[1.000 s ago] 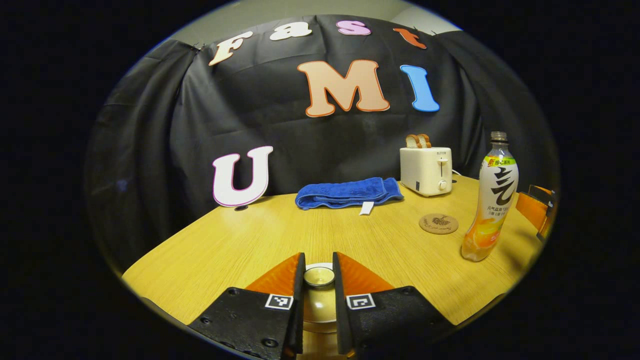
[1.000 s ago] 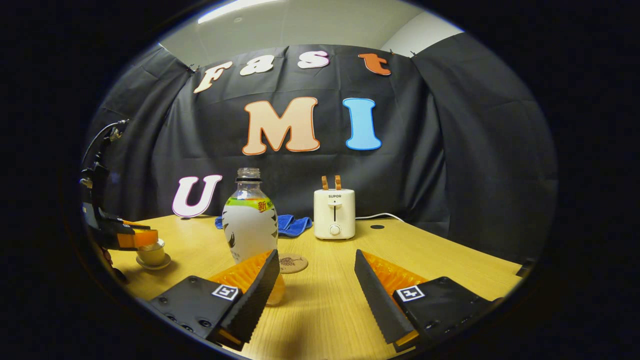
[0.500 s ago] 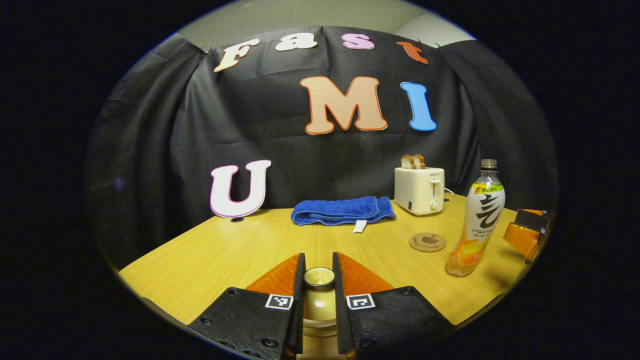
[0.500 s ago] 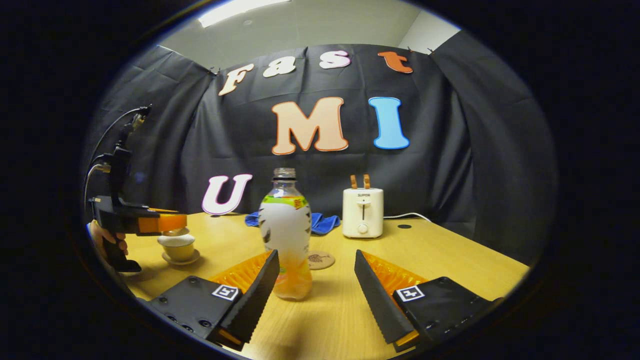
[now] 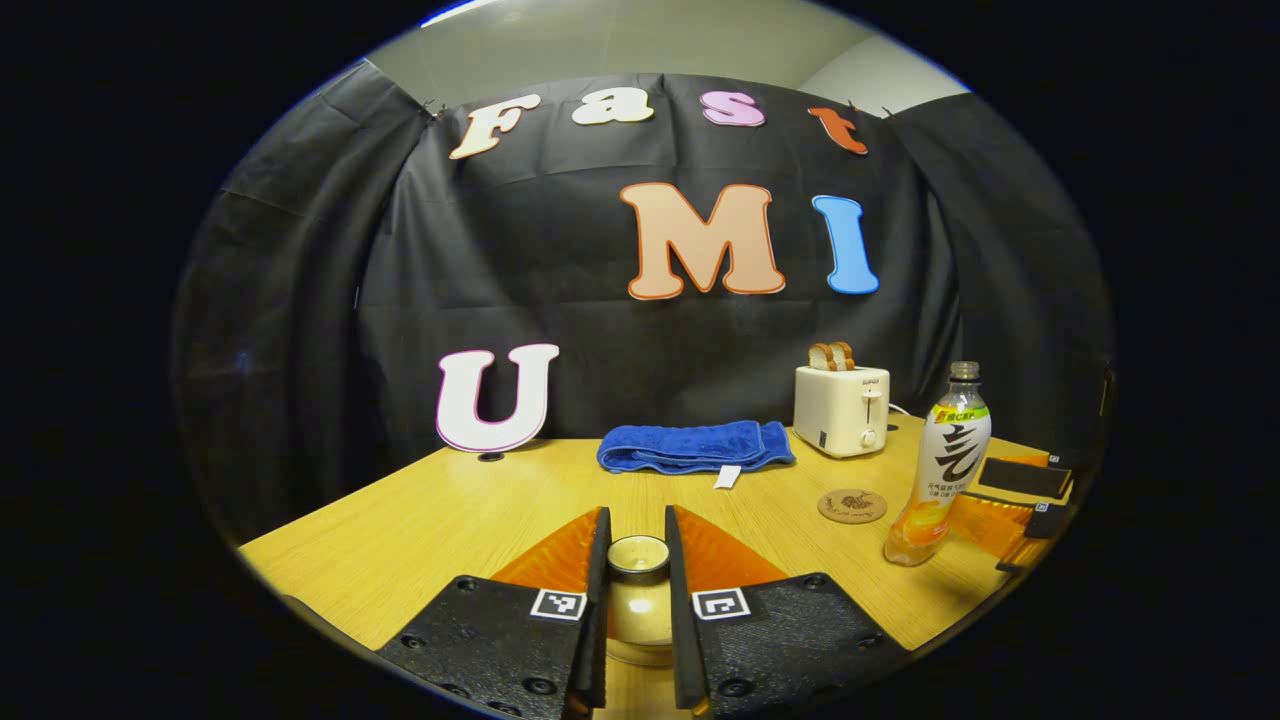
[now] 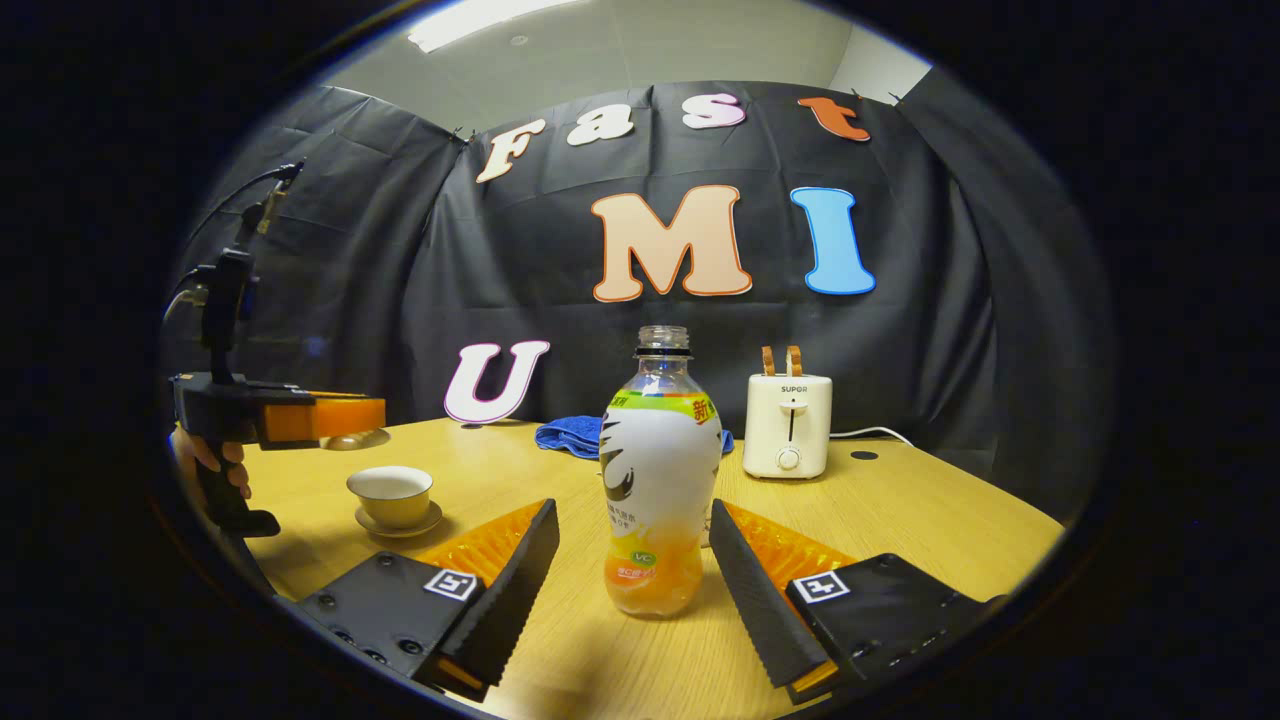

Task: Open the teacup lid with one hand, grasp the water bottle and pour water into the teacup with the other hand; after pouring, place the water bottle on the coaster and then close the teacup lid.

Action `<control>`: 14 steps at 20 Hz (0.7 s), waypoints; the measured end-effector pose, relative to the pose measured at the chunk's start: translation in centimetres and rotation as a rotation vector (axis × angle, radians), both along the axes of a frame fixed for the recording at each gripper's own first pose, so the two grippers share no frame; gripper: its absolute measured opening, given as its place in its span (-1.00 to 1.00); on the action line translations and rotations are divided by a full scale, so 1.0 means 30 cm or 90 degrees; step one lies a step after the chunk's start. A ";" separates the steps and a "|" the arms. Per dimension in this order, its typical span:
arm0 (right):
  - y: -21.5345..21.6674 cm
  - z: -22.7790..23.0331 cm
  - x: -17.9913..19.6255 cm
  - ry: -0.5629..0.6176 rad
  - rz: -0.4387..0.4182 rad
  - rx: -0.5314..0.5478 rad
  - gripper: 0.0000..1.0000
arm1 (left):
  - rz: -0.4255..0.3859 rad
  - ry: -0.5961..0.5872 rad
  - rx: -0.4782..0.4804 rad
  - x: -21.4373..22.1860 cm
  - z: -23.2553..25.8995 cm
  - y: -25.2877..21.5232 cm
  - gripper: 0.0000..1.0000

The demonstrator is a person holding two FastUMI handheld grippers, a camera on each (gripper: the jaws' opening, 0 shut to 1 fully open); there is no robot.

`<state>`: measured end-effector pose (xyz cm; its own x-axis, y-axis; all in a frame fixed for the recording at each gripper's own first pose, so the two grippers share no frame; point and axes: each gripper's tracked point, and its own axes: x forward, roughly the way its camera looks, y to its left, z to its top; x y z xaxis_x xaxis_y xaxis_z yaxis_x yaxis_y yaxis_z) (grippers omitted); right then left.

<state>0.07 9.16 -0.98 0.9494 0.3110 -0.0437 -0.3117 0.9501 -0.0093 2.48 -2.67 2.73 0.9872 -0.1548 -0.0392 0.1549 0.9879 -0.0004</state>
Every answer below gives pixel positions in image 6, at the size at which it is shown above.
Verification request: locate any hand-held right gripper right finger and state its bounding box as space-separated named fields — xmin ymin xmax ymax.
xmin=708 ymin=498 xmax=1011 ymax=706

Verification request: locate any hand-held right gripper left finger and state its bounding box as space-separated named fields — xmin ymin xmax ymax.
xmin=290 ymin=498 xmax=562 ymax=703

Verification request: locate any white teacup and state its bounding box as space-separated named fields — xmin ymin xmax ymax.
xmin=346 ymin=465 xmax=434 ymax=529

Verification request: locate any clear water bottle white label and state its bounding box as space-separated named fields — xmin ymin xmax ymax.
xmin=600 ymin=325 xmax=723 ymax=619

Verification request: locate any white teacup saucer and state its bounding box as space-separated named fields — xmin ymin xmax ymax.
xmin=354 ymin=500 xmax=445 ymax=541

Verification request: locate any black backdrop cloth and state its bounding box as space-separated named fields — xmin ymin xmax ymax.
xmin=160 ymin=80 xmax=1116 ymax=521

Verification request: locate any blue towel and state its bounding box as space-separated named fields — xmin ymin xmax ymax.
xmin=534 ymin=415 xmax=736 ymax=461

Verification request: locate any cream toaster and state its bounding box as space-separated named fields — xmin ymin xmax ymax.
xmin=742 ymin=373 xmax=833 ymax=481

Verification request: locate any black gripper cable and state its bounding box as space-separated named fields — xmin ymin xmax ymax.
xmin=180 ymin=160 xmax=306 ymax=251

